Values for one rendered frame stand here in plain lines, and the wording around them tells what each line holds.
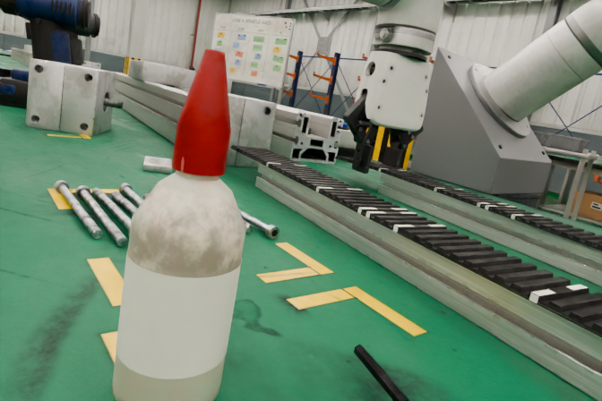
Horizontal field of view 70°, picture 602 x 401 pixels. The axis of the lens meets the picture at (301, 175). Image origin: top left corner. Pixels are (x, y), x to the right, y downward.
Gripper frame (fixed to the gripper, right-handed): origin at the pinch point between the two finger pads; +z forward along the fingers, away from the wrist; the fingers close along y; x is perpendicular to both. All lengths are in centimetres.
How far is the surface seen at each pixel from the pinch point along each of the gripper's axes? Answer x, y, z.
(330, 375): -34.8, -32.3, 3.8
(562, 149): 111, 270, -4
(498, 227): -21.7, -1.4, 2.5
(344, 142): 24.4, 12.4, 0.6
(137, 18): 1031, 147, -114
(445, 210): -15.3, -2.0, 2.7
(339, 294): -28.7, -27.3, 3.8
